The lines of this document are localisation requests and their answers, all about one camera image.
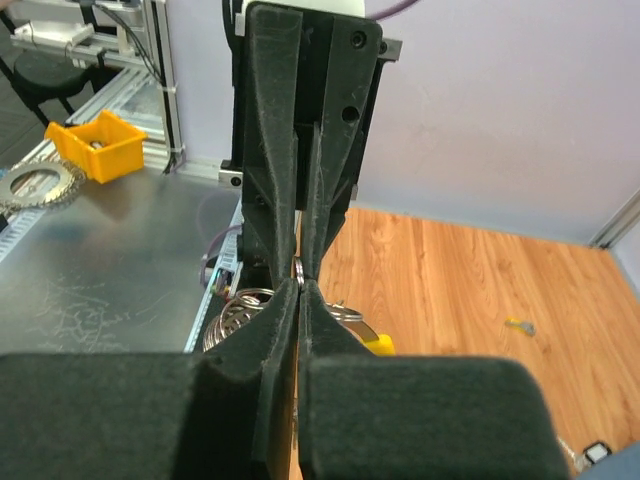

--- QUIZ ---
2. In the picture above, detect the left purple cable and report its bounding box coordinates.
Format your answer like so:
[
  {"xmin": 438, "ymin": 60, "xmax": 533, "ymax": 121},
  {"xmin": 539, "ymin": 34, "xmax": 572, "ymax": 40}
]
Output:
[{"xmin": 367, "ymin": 0, "xmax": 419, "ymax": 21}]

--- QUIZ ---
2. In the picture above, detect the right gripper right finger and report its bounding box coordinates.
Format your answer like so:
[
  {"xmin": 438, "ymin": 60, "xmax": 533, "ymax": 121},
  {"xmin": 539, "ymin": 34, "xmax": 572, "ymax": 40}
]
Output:
[{"xmin": 298, "ymin": 280, "xmax": 569, "ymax": 479}]

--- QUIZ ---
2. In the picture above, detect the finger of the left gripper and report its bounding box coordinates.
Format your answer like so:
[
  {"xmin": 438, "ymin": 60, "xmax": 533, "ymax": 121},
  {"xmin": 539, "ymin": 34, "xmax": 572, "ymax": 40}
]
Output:
[
  {"xmin": 301, "ymin": 15, "xmax": 382, "ymax": 279},
  {"xmin": 243, "ymin": 2, "xmax": 302, "ymax": 280}
]

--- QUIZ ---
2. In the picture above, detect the yellow plastic bin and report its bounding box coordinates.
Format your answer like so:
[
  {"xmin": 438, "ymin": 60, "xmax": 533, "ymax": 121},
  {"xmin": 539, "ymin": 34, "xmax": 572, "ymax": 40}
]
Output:
[{"xmin": 45, "ymin": 110, "xmax": 148, "ymax": 184}]

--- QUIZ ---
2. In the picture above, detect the folded blue cloth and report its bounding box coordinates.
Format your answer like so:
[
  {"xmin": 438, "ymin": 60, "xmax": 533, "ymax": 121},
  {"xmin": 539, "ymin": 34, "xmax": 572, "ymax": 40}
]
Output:
[{"xmin": 577, "ymin": 442, "xmax": 640, "ymax": 480}]

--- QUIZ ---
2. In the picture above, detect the metal key organizer ring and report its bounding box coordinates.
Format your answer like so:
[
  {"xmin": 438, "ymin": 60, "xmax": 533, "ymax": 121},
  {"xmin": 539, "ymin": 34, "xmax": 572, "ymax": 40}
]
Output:
[{"xmin": 201, "ymin": 257, "xmax": 396, "ymax": 357}]

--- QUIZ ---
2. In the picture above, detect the spare metal key ring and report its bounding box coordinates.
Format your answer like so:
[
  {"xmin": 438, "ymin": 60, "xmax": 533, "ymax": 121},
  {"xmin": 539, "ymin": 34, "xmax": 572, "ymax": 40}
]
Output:
[{"xmin": 0, "ymin": 157, "xmax": 86, "ymax": 215}]

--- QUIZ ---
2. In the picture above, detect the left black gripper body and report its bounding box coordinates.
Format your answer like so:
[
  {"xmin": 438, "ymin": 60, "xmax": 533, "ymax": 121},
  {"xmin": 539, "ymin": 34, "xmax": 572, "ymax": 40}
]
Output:
[{"xmin": 222, "ymin": 1, "xmax": 400, "ymax": 279}]

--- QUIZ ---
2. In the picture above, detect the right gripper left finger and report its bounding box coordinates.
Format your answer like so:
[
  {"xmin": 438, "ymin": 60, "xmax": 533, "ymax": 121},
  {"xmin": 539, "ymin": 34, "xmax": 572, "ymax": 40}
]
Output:
[{"xmin": 1, "ymin": 279, "xmax": 299, "ymax": 479}]

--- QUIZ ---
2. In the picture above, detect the black key fob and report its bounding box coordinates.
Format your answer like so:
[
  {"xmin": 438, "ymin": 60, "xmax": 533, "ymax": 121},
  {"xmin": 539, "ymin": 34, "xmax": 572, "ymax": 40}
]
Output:
[{"xmin": 576, "ymin": 440, "xmax": 612, "ymax": 468}]

